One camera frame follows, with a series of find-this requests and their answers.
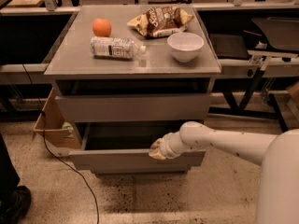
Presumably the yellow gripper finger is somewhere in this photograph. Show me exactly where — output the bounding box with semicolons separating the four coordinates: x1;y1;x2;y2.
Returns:
149;148;166;160
150;138;163;149

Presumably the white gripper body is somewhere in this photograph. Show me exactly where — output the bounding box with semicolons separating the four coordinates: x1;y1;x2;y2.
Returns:
159;133;187;159

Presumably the grey drawer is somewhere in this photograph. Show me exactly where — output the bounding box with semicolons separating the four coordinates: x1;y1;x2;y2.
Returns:
92;168;190;175
56;93;211;122
69;121;206;172

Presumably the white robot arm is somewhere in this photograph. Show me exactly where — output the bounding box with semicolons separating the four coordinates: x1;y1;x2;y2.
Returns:
149;121;299;224

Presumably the grey top drawer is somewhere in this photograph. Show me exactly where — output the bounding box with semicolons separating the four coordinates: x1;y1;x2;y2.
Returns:
56;93;211;122

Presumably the grey bottom drawer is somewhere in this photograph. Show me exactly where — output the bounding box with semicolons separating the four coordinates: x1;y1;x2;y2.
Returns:
92;168;190;175

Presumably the grey drawer cabinet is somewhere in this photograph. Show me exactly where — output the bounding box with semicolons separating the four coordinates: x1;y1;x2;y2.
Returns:
44;5;221;175

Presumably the white bowl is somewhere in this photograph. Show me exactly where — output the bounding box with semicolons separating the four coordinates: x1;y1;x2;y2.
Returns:
167;32;205;63

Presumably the clear plastic water bottle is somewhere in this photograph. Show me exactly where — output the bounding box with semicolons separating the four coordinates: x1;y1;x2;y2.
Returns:
90;36;146;60

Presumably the brown chip bag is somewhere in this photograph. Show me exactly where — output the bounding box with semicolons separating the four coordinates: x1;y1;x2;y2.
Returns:
127;6;194;38

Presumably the orange fruit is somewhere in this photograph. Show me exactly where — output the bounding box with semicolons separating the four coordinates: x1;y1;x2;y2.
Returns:
93;19;112;37

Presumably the dark trouser leg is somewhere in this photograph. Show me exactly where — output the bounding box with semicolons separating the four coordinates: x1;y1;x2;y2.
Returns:
0;134;20;209

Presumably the black shoe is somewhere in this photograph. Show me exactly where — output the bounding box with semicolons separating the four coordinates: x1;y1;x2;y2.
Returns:
0;186;31;224

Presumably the black floor cable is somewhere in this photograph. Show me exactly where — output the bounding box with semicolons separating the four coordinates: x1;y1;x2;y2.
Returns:
21;63;100;224

